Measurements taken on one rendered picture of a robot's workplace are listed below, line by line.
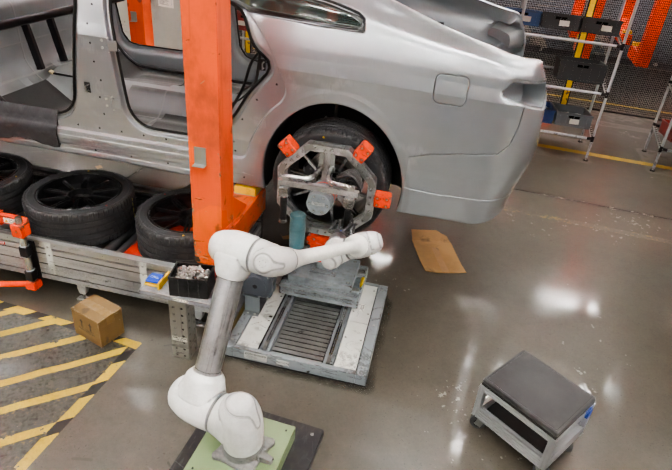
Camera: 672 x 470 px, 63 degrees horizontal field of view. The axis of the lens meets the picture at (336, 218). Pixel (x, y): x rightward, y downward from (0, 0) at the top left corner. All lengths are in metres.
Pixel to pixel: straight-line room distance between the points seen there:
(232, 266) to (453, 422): 1.51
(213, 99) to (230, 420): 1.35
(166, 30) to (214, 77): 5.14
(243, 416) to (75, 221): 1.92
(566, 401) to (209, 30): 2.27
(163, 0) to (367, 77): 5.01
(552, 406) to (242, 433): 1.40
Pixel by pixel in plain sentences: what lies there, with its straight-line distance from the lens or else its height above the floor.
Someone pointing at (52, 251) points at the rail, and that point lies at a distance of 3.62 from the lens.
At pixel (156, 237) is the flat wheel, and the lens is 3.31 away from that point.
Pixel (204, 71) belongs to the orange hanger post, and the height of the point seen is 1.54.
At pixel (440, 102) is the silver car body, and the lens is 2.86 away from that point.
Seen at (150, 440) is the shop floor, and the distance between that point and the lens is 2.88.
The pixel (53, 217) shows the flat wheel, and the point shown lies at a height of 0.49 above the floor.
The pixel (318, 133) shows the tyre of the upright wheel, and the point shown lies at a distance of 2.97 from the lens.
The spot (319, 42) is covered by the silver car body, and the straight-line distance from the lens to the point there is 2.89.
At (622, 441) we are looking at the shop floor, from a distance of 3.30.
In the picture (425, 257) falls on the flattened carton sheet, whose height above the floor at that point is 0.01.
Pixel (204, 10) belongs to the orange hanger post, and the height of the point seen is 1.80.
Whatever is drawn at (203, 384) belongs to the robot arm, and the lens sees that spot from 2.18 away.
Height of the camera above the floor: 2.22
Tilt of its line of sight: 30 degrees down
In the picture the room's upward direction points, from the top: 5 degrees clockwise
